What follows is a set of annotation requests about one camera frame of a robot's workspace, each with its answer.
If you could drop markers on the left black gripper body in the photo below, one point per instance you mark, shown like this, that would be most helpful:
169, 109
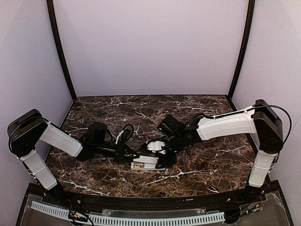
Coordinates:
121, 153

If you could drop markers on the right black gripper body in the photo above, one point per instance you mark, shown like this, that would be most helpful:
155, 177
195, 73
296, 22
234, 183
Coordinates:
166, 150

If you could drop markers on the white battery cover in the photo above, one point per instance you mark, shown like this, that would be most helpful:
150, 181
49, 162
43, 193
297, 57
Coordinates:
146, 159

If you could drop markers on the white remote control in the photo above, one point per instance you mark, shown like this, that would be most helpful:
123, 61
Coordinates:
148, 165

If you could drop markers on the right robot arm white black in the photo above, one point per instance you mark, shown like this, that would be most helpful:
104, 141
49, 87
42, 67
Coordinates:
260, 119

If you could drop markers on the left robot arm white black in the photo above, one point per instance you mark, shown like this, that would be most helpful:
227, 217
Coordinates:
26, 131

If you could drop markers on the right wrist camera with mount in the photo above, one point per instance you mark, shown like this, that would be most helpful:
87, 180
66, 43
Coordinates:
154, 147

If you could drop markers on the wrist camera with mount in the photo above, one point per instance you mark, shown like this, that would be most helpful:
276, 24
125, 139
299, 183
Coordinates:
154, 147
125, 134

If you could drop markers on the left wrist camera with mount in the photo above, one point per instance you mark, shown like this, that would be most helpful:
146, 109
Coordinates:
125, 134

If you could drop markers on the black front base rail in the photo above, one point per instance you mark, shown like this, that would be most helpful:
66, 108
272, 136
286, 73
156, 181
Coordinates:
229, 202

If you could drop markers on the grey slotted cable duct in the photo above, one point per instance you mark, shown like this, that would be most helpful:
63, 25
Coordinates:
192, 217

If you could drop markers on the black left frame post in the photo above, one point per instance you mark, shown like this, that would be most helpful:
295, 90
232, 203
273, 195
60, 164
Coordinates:
59, 49

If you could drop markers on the black frame post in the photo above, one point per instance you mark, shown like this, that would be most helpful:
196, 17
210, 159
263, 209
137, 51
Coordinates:
59, 49
243, 47

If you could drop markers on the black right frame post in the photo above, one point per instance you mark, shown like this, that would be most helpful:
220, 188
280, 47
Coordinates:
243, 47

